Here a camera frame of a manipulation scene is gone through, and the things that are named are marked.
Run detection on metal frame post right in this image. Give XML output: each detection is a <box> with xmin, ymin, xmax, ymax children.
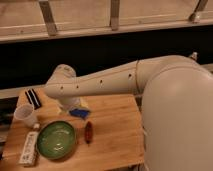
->
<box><xmin>189</xmin><ymin>0</ymin><xmax>208</xmax><ymax>23</ymax></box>

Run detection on metal frame post left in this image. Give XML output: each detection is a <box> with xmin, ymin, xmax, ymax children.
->
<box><xmin>38</xmin><ymin>0</ymin><xmax>57</xmax><ymax>36</ymax></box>

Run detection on red chili pepper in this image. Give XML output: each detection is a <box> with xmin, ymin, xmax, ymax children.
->
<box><xmin>84</xmin><ymin>121</ymin><xmax>93</xmax><ymax>144</ymax></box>

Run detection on translucent plastic cup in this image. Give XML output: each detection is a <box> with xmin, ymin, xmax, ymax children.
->
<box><xmin>14</xmin><ymin>103</ymin><xmax>38</xmax><ymax>127</ymax></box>

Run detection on green ceramic bowl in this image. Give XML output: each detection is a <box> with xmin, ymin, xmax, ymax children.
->
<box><xmin>36</xmin><ymin>121</ymin><xmax>77</xmax><ymax>160</ymax></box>

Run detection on black and white striped cloth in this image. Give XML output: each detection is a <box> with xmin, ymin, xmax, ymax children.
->
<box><xmin>25</xmin><ymin>89</ymin><xmax>41</xmax><ymax>109</ymax></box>

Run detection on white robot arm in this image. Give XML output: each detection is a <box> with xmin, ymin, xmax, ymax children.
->
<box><xmin>44</xmin><ymin>55</ymin><xmax>213</xmax><ymax>171</ymax></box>

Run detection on metal frame post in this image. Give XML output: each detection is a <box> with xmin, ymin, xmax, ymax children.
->
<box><xmin>189</xmin><ymin>0</ymin><xmax>208</xmax><ymax>23</ymax></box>
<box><xmin>38</xmin><ymin>0</ymin><xmax>57</xmax><ymax>36</ymax></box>
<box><xmin>110</xmin><ymin>0</ymin><xmax>120</xmax><ymax>31</ymax></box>

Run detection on white remote controller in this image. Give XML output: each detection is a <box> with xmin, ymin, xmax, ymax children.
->
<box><xmin>19</xmin><ymin>131</ymin><xmax>38</xmax><ymax>167</ymax></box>

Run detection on small white cap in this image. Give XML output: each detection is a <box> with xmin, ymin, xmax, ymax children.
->
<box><xmin>33</xmin><ymin>123</ymin><xmax>40</xmax><ymax>130</ymax></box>

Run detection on metal frame post middle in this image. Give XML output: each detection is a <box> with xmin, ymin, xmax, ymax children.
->
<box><xmin>110</xmin><ymin>0</ymin><xmax>120</xmax><ymax>31</ymax></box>

